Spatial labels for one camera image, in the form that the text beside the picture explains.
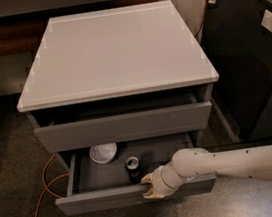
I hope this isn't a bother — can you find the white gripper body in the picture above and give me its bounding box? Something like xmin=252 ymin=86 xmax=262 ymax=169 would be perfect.
xmin=148 ymin=161 xmax=191 ymax=199

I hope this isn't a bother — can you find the blue pepsi can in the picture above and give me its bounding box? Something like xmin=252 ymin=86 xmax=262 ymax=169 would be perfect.
xmin=125 ymin=156 xmax=142 ymax=184

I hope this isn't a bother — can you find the grey drawer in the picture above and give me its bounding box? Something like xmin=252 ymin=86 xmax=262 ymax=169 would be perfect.
xmin=34 ymin=101 xmax=212 ymax=153
xmin=47 ymin=128 xmax=221 ymax=217

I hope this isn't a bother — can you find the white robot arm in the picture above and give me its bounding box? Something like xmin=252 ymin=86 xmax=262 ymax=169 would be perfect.
xmin=141 ymin=145 xmax=272 ymax=199

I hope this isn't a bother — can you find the grey top drawer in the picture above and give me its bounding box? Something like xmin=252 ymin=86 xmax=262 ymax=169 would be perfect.
xmin=34 ymin=101 xmax=212 ymax=153

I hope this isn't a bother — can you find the grey drawer cabinet white top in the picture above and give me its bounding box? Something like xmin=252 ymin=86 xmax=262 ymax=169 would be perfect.
xmin=17 ymin=0 xmax=219 ymax=167

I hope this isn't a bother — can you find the white bowl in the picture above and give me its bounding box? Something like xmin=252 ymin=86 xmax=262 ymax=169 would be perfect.
xmin=89 ymin=143 xmax=118 ymax=164

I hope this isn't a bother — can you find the black bin cabinet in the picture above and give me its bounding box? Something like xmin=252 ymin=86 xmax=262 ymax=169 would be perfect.
xmin=201 ymin=0 xmax=272 ymax=141

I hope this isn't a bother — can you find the white label sticker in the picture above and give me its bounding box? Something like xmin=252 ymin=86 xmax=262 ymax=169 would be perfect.
xmin=261 ymin=9 xmax=272 ymax=33

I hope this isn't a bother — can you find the dark wooden bench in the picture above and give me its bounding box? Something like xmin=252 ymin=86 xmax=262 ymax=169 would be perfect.
xmin=0 ymin=0 xmax=157 ymax=56

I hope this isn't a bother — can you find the orange cable on floor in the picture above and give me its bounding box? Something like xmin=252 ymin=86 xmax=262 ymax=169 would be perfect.
xmin=14 ymin=152 xmax=76 ymax=217

